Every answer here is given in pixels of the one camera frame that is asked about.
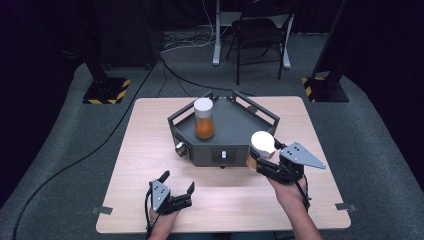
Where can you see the grey tape mark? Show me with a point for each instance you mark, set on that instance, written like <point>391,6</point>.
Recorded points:
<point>346,207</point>
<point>101,210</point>

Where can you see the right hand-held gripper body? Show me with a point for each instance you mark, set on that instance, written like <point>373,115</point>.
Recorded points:
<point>296,156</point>

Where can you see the person's left hand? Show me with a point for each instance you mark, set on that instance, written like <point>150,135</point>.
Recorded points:
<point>163,220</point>

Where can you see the black stand with striped base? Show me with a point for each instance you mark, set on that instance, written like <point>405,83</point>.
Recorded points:
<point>328,88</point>
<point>106,90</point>

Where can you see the black hexagonal tray with rails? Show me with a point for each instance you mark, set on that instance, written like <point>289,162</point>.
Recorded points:
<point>233,126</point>

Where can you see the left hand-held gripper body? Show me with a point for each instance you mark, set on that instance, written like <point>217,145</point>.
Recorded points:
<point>160,195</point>

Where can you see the black folding chair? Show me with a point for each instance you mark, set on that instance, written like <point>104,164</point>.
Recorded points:
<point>256,33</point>

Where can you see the spout-lid jar of orange powder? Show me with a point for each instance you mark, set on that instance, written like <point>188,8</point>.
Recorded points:
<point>263,143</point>

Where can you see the white-legged desk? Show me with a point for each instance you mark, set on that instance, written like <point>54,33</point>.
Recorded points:
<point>217,40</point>

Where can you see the person's right hand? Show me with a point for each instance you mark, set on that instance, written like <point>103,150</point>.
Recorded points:
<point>288,193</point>

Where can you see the flat-lid jar of orange powder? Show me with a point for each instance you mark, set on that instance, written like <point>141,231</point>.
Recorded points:
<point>204,116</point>

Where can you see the dark cabinet on casters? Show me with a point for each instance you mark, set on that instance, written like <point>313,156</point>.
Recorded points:
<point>133,30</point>

